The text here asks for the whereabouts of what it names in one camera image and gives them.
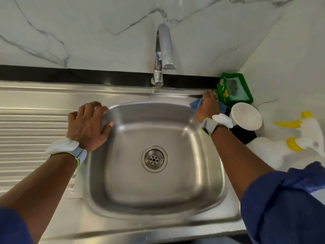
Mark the person's left hand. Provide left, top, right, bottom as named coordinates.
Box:
left=66, top=101, right=115, bottom=152

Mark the person's right hand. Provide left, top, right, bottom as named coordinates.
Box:
left=196, top=90, right=221, bottom=123

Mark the blue cloth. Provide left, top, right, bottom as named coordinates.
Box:
left=189, top=96, right=228, bottom=114

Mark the white bowl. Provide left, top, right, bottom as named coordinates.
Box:
left=230, top=102, right=264, bottom=132

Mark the stainless steel sink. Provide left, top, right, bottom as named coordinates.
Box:
left=0, top=81, right=247, bottom=244

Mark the chrome faucet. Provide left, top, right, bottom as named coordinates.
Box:
left=151, top=23, right=177, bottom=88

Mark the white yellow spray bottle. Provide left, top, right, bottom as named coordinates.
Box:
left=245, top=110, right=325, bottom=171

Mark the person's left forearm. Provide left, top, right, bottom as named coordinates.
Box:
left=0, top=154, right=78, bottom=244

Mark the person's right forearm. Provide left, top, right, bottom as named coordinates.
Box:
left=212, top=127, right=275, bottom=201

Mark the white left wrist tracker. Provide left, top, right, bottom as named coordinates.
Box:
left=46, top=138, right=88, bottom=167

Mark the green soap tray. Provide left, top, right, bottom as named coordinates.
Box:
left=216, top=73, right=254, bottom=107

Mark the metal drain strainer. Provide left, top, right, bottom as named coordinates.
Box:
left=141, top=145, right=169, bottom=174

